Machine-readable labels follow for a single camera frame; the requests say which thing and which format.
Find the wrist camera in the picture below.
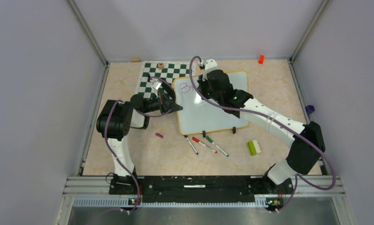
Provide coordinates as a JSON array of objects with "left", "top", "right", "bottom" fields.
[
  {"left": 198, "top": 59, "right": 219, "bottom": 81},
  {"left": 152, "top": 80, "right": 162, "bottom": 97}
]

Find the wooden block on wall edge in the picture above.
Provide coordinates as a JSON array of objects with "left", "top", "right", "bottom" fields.
[{"left": 130, "top": 58, "right": 141, "bottom": 62}]

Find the green whiteboard marker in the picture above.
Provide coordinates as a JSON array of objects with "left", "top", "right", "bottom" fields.
[{"left": 206, "top": 136, "right": 229, "bottom": 157}]

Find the orange red block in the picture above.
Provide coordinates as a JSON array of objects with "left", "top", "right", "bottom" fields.
[{"left": 258, "top": 54, "right": 265, "bottom": 65}]

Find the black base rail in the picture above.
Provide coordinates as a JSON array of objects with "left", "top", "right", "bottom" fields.
[{"left": 109, "top": 176, "right": 269, "bottom": 203}]

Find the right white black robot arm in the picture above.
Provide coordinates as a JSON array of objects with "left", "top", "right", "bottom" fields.
[{"left": 197, "top": 69, "right": 325, "bottom": 193}]

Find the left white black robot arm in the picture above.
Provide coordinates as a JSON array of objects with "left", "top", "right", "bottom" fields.
[{"left": 96, "top": 93, "right": 183, "bottom": 194}]

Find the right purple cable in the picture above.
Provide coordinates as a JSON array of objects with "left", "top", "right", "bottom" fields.
[{"left": 189, "top": 56, "right": 337, "bottom": 215}]

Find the purple block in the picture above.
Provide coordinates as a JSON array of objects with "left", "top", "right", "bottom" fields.
[{"left": 305, "top": 105, "right": 315, "bottom": 115}]

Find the wooden chess cube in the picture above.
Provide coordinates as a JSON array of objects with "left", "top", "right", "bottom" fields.
[{"left": 158, "top": 62, "right": 165, "bottom": 70}]

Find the green white chessboard mat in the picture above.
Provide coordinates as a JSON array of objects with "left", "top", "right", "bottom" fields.
[{"left": 135, "top": 61, "right": 195, "bottom": 99}]

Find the blue whiteboard marker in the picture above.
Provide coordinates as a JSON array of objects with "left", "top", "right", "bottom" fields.
[{"left": 184, "top": 135, "right": 199, "bottom": 155}]

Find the green white toy brick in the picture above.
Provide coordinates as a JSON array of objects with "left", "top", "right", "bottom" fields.
[{"left": 247, "top": 140, "right": 261, "bottom": 156}]

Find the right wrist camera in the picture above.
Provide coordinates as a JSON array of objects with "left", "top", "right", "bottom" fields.
[{"left": 198, "top": 59, "right": 219, "bottom": 81}]

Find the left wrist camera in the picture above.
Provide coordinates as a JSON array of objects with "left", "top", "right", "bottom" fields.
[{"left": 152, "top": 80, "right": 162, "bottom": 97}]

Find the red whiteboard marker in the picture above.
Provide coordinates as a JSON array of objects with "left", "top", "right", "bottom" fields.
[{"left": 192, "top": 137, "right": 217, "bottom": 153}]

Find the yellow framed whiteboard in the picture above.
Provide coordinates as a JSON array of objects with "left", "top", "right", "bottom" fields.
[{"left": 173, "top": 77, "right": 249, "bottom": 135}]

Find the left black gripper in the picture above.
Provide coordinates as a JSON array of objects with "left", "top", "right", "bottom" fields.
[{"left": 143, "top": 91, "right": 183, "bottom": 114}]

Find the purple marker cap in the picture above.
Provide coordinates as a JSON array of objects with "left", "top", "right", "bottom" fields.
[{"left": 155, "top": 133, "right": 164, "bottom": 138}]

